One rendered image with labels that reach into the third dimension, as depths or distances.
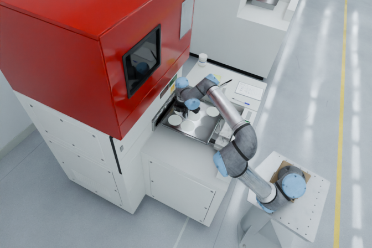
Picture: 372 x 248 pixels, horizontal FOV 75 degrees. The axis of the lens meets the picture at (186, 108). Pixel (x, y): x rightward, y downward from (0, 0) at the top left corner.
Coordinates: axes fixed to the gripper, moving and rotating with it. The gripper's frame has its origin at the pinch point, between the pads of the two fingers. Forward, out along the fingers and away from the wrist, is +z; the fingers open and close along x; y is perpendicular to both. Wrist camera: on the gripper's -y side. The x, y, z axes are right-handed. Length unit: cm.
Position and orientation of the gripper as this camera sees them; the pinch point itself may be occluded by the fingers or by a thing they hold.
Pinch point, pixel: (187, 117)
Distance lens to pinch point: 161.9
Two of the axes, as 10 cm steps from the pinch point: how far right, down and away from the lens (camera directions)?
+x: -4.3, 7.3, -5.3
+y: -9.0, -3.3, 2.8
